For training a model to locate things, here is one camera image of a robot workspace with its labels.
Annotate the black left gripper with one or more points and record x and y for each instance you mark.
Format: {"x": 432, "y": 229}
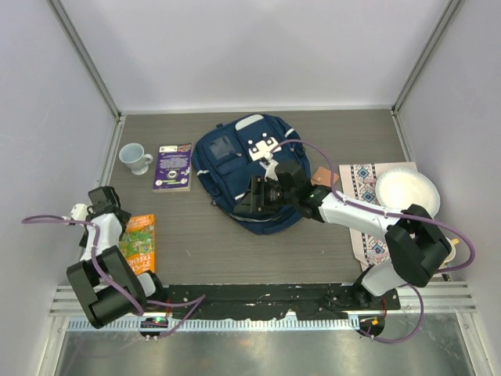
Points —
{"x": 127, "y": 218}

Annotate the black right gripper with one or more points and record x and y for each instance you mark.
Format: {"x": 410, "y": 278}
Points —
{"x": 249, "y": 203}

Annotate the navy blue student backpack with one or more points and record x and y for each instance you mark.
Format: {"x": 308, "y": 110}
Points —
{"x": 227, "y": 157}

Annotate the orange paperback book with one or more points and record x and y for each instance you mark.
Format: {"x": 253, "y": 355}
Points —
{"x": 138, "y": 245}

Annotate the purple paperback book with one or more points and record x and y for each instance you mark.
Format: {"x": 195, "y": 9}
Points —
{"x": 173, "y": 170}

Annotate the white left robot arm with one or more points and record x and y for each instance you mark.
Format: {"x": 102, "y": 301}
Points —
{"x": 104, "y": 283}

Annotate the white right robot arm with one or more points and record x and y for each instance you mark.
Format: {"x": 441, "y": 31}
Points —
{"x": 417, "y": 247}

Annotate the light blue cup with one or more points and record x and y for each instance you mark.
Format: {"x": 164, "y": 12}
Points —
{"x": 135, "y": 158}

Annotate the tan leather wallet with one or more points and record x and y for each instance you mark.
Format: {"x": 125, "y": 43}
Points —
{"x": 324, "y": 177}

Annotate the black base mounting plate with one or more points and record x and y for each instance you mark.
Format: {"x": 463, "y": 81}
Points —
{"x": 274, "y": 301}

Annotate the patterned white placemat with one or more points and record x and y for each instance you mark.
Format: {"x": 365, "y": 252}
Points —
{"x": 358, "y": 183}

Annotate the white paper plate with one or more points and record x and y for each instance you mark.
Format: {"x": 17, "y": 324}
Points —
{"x": 401, "y": 187}

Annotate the yellow cup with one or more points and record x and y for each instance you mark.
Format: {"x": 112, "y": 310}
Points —
{"x": 452, "y": 254}

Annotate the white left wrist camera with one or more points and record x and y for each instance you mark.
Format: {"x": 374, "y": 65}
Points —
{"x": 78, "y": 212}

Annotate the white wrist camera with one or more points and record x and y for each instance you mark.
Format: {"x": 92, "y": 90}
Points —
{"x": 269, "y": 165}
{"x": 78, "y": 212}

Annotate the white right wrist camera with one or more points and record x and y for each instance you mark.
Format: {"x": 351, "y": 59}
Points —
{"x": 269, "y": 165}

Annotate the perforated metal rail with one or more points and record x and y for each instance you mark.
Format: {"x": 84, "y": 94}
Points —
{"x": 288, "y": 323}

